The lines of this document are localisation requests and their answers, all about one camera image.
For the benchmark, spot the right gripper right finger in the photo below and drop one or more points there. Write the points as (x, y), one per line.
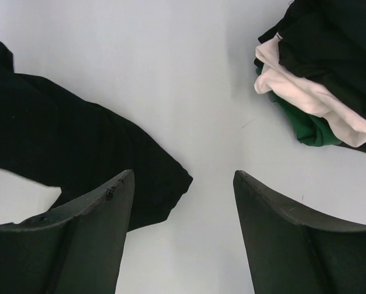
(292, 248)

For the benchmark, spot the black t-shirt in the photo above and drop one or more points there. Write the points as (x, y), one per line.
(344, 93)
(53, 137)
(328, 34)

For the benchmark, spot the green folded t-shirt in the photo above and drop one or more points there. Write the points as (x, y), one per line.
(309, 130)

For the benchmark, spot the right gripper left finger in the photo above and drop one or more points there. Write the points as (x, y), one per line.
(74, 248)

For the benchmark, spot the white folded t-shirt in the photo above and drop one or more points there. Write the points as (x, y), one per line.
(308, 96)

